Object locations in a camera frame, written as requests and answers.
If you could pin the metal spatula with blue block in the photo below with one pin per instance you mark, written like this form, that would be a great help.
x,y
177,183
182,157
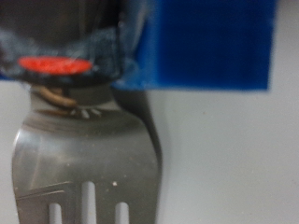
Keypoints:
x,y
87,155

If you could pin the silver toaster oven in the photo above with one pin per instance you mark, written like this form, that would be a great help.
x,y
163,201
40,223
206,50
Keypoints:
x,y
224,155

